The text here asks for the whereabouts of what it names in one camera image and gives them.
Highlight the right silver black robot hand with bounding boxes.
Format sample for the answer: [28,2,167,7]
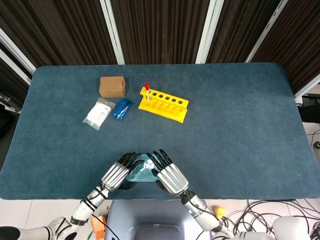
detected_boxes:
[146,148,190,196]

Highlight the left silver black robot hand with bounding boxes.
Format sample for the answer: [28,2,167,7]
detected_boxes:
[100,151,143,192]

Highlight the clear plastic container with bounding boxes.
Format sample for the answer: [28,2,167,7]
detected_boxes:
[126,154,160,183]

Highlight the brown cardboard box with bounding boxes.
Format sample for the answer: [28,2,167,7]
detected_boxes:
[98,75,127,99]

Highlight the grey robot torso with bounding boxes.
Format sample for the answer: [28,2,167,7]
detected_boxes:
[103,199,213,240]

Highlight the orange block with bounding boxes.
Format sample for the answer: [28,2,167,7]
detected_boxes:
[90,215,107,240]

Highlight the teal table cloth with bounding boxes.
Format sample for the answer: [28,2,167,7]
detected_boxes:
[0,62,320,201]

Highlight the yellow toy on floor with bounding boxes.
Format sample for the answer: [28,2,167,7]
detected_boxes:
[211,205,226,221]

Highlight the white plastic packet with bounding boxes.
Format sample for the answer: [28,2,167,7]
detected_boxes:
[81,97,116,131]

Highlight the blue snack packet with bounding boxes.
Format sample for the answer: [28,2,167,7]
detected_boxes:
[111,98,136,122]

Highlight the yellow test tube rack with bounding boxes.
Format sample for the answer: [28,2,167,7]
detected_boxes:
[137,86,190,124]

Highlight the red-capped test tube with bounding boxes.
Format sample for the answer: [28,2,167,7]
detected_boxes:
[144,82,152,102]

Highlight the black grey equipment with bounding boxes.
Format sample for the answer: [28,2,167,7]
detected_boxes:
[0,91,23,115]

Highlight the black device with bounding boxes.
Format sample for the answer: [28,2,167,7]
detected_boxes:
[298,93,320,123]

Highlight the black floor cables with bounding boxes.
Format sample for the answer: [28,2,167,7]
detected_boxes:
[212,198,320,240]

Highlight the white partition post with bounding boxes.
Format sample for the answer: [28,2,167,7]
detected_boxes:
[99,0,126,65]
[293,73,320,100]
[0,48,32,86]
[194,0,225,65]
[0,27,37,75]
[245,0,290,63]

